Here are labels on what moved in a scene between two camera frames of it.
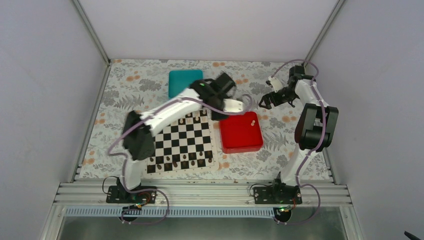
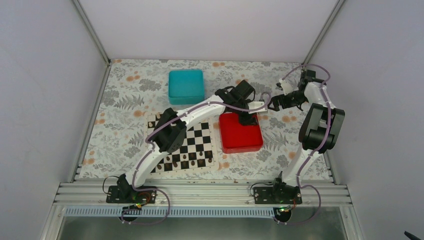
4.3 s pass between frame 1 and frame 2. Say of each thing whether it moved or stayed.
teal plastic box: stayed
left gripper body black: moved
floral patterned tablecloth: stayed
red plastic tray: stayed
